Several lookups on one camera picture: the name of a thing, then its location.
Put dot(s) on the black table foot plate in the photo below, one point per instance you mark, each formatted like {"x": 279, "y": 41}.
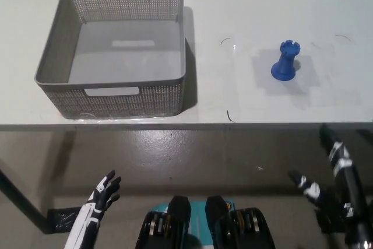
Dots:
{"x": 61, "y": 220}

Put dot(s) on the blue rook chess piece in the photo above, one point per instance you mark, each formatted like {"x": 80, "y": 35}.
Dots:
{"x": 285, "y": 62}

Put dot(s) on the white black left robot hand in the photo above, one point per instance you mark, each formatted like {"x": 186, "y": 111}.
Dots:
{"x": 93, "y": 211}

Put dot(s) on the grey perforated plastic basket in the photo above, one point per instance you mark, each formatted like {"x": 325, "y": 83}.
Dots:
{"x": 125, "y": 56}

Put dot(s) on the black teal robot body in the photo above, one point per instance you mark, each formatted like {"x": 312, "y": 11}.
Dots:
{"x": 180, "y": 217}

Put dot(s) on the black metal table leg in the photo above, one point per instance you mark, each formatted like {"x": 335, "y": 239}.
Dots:
{"x": 26, "y": 202}

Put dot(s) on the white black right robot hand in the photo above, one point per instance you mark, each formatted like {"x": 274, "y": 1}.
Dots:
{"x": 352, "y": 202}

